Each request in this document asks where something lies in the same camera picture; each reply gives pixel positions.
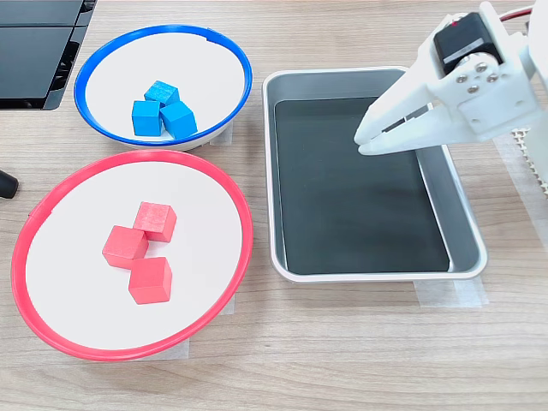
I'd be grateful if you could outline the silver metal tray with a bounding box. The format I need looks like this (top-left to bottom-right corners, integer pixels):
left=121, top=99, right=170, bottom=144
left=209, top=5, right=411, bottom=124
left=261, top=67, right=489, bottom=283

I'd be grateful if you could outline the blue wooden cube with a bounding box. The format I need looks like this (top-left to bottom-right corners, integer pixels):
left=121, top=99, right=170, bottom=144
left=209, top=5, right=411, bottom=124
left=159, top=100, right=199, bottom=140
left=131, top=99, right=163, bottom=137
left=143, top=80, right=181, bottom=108

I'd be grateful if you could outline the red white arm cable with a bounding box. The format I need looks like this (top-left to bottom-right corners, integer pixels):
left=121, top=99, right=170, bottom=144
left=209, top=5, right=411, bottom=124
left=496, top=10, right=536, bottom=22

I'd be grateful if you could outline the blue-rimmed white dish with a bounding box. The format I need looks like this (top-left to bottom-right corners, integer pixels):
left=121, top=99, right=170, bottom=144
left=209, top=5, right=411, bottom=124
left=73, top=24, right=253, bottom=152

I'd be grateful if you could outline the translucent tape sheet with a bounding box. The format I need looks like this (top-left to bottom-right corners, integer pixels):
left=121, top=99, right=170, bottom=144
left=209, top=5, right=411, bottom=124
left=491, top=128, right=548, bottom=249

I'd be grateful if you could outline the black electronic device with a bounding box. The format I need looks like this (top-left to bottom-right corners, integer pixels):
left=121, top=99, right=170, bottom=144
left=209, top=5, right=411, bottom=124
left=0, top=0, right=98, bottom=111

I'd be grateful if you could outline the red-rimmed white dish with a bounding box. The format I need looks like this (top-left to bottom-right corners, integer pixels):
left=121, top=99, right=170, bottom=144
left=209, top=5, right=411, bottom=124
left=10, top=149, right=254, bottom=363

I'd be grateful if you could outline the black tray liner mat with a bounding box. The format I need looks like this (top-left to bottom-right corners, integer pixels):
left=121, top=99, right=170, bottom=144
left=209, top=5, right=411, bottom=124
left=273, top=97, right=453, bottom=276

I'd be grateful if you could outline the black rounded foot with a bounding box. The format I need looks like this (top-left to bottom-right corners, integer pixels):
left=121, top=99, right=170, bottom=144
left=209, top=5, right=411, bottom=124
left=0, top=169, right=20, bottom=200

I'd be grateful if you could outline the red wooden cube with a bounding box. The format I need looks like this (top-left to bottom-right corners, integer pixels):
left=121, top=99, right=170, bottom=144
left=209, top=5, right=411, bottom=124
left=132, top=200, right=178, bottom=243
left=101, top=224, right=150, bottom=271
left=128, top=256, right=174, bottom=306

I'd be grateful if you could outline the white mesh mat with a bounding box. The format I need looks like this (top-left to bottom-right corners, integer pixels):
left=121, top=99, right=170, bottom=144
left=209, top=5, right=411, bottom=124
left=511, top=128, right=548, bottom=194

